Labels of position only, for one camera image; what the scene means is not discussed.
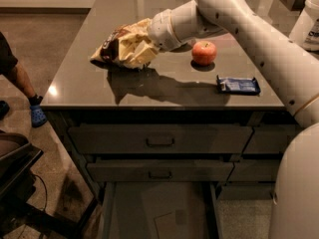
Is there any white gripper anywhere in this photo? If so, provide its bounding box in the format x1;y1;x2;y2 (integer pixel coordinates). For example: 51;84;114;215
119;9;181;68

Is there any brown chip bag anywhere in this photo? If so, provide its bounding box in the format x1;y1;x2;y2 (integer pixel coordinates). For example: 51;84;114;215
90;18;151;70

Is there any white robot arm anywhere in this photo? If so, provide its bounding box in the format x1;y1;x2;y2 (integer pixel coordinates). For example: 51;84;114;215
142;0;319;239

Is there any top left drawer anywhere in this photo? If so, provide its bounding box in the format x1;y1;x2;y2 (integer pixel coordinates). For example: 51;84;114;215
68;124;252;154

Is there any top right drawer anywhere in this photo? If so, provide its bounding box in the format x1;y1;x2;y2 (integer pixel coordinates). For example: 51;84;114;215
243;124;301;154

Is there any open bottom left drawer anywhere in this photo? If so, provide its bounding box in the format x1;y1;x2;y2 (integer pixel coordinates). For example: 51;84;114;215
98;182;223;239

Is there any middle right drawer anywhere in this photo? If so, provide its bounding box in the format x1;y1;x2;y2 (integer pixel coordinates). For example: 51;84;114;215
228;160;280;182

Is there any red apple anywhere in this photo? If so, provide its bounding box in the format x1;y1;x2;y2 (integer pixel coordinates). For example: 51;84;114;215
191;41;217;66

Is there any blue snack bar wrapper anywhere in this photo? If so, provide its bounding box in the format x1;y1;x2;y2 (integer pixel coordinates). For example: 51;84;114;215
216;76;261;96

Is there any blue clog shoe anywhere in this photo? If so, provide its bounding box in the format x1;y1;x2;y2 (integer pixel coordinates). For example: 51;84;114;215
30;105;47;127

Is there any person leg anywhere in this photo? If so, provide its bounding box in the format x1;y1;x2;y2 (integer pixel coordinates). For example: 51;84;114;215
0;32;42;106

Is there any white plastic canister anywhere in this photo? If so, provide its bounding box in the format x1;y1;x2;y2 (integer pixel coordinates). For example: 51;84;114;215
289;0;319;52

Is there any black cable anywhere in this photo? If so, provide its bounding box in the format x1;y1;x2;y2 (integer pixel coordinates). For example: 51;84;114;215
32;173;49;213

